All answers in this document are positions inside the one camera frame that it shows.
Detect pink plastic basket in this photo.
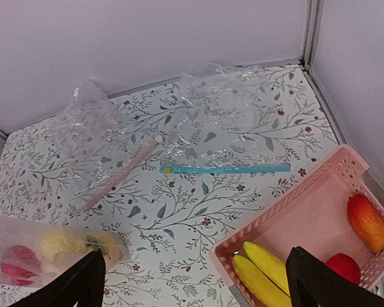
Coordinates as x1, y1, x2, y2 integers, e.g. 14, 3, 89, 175
210, 145, 384, 306

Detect crumpled clear bag right back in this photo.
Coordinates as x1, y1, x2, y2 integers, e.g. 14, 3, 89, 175
160, 62, 291, 174

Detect right aluminium post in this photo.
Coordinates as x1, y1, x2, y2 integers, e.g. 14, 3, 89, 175
300, 0, 324, 74

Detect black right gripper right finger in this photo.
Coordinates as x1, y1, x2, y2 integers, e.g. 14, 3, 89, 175
285, 247, 384, 307

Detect clear zip top bag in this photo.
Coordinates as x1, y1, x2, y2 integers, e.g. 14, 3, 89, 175
0, 216, 127, 287

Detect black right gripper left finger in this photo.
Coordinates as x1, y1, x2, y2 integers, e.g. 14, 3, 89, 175
13, 250, 106, 306

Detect clear bag at back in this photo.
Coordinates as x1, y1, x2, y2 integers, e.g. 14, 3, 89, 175
49, 79, 163, 211

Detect yellow toy lemon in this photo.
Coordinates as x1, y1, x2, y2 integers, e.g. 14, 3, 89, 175
40, 229, 122, 268

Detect orange toy fruit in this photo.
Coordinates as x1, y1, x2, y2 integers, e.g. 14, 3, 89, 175
347, 194, 384, 254

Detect red toy apple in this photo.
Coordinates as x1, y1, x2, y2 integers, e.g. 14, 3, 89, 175
325, 253, 361, 285

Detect yellow toy banana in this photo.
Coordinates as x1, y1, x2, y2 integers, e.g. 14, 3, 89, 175
232, 241, 291, 306

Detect floral tablecloth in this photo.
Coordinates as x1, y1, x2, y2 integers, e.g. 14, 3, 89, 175
0, 65, 337, 306

